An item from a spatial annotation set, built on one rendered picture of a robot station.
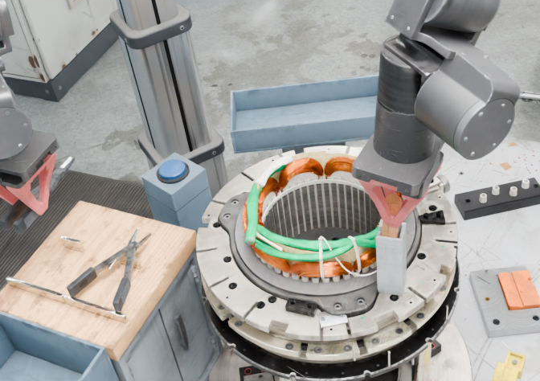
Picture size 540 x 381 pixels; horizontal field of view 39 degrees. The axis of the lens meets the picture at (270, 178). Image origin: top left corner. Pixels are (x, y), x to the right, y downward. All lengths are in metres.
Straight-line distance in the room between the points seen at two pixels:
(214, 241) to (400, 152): 0.33
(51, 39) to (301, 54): 1.03
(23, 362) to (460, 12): 0.70
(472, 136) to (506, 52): 2.64
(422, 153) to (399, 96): 0.07
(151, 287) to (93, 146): 2.07
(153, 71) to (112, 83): 2.08
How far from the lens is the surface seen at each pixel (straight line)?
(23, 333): 1.01
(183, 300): 1.05
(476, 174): 1.48
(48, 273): 1.02
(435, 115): 0.63
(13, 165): 0.85
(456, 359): 1.18
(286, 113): 1.24
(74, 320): 0.96
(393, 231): 0.80
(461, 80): 0.62
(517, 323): 1.23
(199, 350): 1.15
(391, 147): 0.70
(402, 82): 0.66
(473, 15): 0.66
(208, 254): 0.93
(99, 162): 2.91
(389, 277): 0.85
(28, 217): 0.92
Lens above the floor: 1.77
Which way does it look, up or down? 42 degrees down
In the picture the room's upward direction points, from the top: 9 degrees counter-clockwise
